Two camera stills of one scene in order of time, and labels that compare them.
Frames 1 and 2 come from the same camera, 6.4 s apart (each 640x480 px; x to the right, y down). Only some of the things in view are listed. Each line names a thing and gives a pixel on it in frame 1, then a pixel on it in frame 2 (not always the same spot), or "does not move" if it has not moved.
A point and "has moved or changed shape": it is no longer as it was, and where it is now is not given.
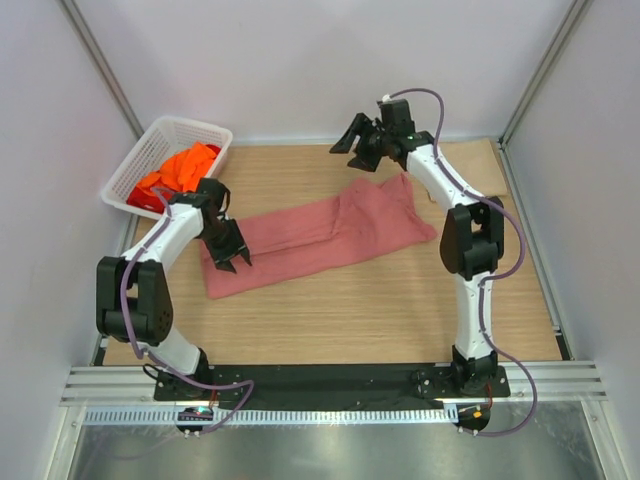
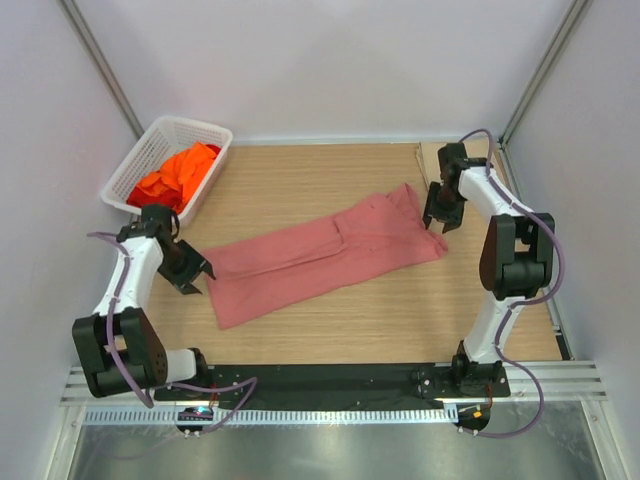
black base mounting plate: [334, 384] does not move
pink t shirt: [366, 219] has moved or changed shape
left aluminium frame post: [103, 67] does not move
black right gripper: [362, 127] → [452, 219]
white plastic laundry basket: [167, 137] does not move
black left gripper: [236, 245] → [196, 263]
